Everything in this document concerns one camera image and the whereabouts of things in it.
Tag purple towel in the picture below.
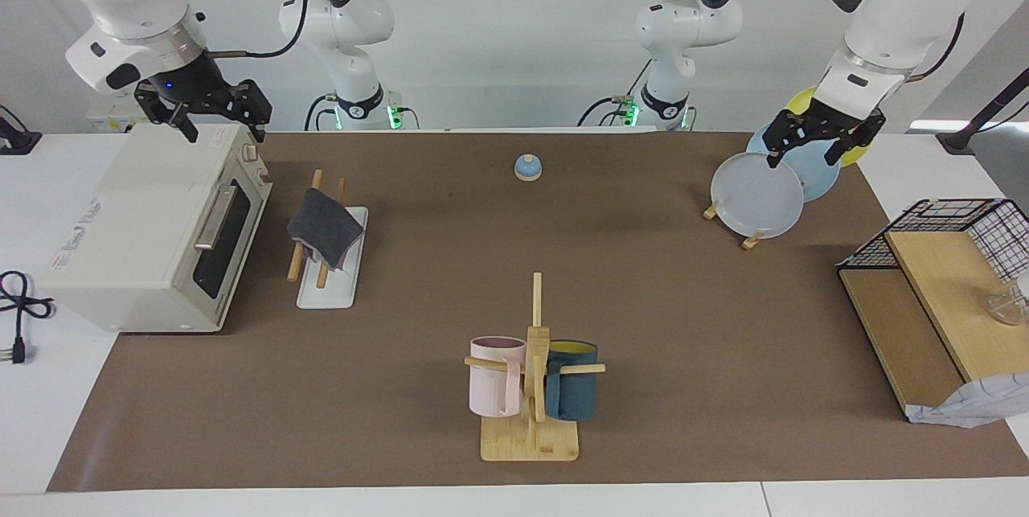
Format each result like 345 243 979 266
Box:
287 187 364 271

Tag wooden plate rack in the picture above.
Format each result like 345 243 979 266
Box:
703 203 765 251

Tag white towel rack wooden bars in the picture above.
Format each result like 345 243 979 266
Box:
287 170 369 310

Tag yellow plate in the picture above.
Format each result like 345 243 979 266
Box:
784 86 873 167

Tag light blue plate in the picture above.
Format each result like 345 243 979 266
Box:
746 123 841 203

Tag grey plate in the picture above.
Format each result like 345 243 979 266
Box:
711 152 805 240

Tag white power strip box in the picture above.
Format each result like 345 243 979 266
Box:
87 111 141 133

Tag beige toaster oven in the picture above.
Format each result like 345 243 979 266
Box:
40 124 273 334

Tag black stand pole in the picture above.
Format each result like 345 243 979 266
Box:
937 67 1029 154

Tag wooden shelf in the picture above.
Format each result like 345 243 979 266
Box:
838 229 1029 421

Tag clear glass cup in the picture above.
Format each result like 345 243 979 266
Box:
987 272 1029 326

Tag brown table mat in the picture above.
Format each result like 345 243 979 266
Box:
46 131 1029 492

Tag dark teal mug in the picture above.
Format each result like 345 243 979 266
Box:
545 339 599 422

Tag pink mug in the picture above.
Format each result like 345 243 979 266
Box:
469 336 527 418

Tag wooden mug tree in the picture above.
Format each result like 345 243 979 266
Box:
464 273 606 462

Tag black clamp mount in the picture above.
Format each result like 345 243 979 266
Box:
0 105 43 156

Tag black wire basket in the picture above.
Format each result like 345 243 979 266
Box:
836 198 1029 283

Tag black power cord with plug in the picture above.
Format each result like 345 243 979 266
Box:
0 270 55 365

